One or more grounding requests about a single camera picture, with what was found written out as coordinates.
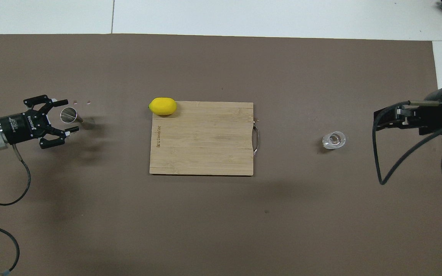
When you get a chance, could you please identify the small clear glass cup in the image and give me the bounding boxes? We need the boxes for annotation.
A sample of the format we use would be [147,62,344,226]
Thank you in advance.
[322,131,346,150]

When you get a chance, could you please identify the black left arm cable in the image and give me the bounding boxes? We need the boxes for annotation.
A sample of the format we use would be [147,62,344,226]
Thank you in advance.
[0,144,32,276]

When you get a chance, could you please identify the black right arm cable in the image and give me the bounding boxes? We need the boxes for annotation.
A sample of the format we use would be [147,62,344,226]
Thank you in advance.
[372,100,442,185]

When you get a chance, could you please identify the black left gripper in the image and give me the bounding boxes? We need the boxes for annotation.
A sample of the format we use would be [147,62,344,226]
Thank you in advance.
[0,95,79,150]

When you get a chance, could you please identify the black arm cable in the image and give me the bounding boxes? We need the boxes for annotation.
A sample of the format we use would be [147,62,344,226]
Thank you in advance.
[0,144,32,276]
[372,100,442,185]

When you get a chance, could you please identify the yellow lemon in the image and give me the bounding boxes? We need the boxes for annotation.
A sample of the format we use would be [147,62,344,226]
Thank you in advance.
[148,97,177,116]

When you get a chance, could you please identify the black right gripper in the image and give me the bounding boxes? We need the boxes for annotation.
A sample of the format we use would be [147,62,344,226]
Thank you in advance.
[373,89,442,137]

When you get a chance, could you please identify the brown paper table mat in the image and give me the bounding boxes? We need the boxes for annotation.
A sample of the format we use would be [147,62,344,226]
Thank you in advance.
[0,34,442,276]

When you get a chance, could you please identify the steel double jigger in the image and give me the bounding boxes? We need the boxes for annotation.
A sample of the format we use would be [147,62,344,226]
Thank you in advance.
[60,107,96,131]

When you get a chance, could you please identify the metal cutting board handle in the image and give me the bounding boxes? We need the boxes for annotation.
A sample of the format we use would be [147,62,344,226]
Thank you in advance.
[252,119,261,156]

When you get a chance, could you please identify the bamboo cutting board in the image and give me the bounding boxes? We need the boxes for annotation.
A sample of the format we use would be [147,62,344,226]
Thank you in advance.
[149,101,254,176]

